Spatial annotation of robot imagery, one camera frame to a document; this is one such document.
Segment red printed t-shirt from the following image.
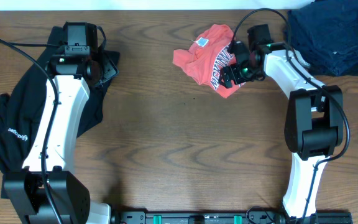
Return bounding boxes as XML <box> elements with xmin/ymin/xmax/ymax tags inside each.
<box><xmin>172</xmin><ymin>24</ymin><xmax>243</xmax><ymax>98</ymax></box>

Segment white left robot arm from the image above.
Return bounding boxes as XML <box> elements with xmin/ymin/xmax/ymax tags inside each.
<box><xmin>4</xmin><ymin>50</ymin><xmax>120</xmax><ymax>223</ymax></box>

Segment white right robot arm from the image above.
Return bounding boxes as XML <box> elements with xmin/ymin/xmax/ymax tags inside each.
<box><xmin>220</xmin><ymin>40</ymin><xmax>349</xmax><ymax>223</ymax></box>

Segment navy blue folded garment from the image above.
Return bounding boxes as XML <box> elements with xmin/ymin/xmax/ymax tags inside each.
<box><xmin>288</xmin><ymin>0</ymin><xmax>358</xmax><ymax>77</ymax></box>

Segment black t-shirt white logo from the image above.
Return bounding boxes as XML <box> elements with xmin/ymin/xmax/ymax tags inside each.
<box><xmin>0</xmin><ymin>25</ymin><xmax>121</xmax><ymax>199</ymax></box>

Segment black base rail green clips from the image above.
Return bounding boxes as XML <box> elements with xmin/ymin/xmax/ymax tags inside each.
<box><xmin>109</xmin><ymin>207</ymin><xmax>354</xmax><ymax>224</ymax></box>

